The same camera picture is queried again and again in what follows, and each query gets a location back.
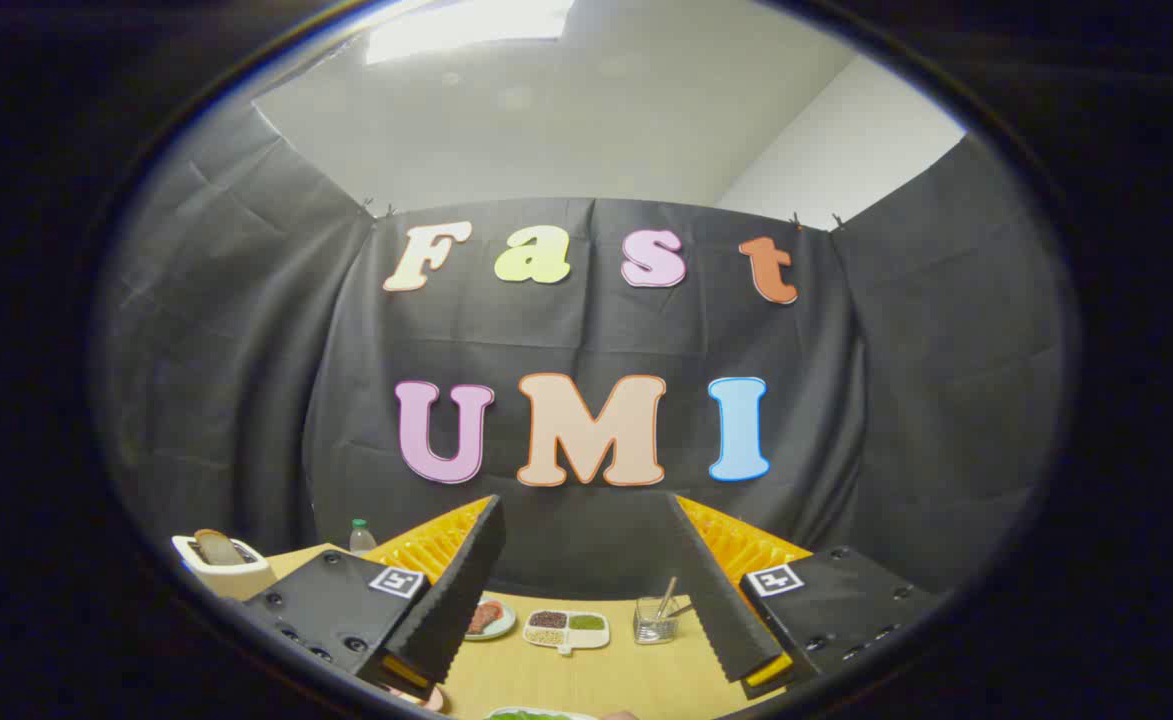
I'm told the clear utensil holder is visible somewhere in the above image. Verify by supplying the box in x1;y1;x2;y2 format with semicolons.
632;597;681;646

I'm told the pink round plate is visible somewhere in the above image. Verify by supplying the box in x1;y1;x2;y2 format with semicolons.
386;684;446;714

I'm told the black backdrop cloth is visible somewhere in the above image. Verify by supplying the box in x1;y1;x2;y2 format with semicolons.
96;95;1067;611

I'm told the ceiling light panel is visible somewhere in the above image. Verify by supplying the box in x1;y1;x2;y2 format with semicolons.
364;0;577;66

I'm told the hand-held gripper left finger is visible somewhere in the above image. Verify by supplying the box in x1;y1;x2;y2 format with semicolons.
244;494;507;701

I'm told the white divided grain dish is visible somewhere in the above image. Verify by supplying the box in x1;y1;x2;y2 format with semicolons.
522;609;612;657

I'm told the white toaster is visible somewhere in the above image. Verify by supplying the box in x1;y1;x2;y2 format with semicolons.
171;533;278;602

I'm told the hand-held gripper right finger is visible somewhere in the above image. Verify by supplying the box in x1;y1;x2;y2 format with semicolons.
668;492;947;701

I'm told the pale green oval plate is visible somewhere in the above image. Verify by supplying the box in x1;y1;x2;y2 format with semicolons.
464;597;518;642

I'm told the plain bread slice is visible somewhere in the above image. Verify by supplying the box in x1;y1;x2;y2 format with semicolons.
193;529;247;564

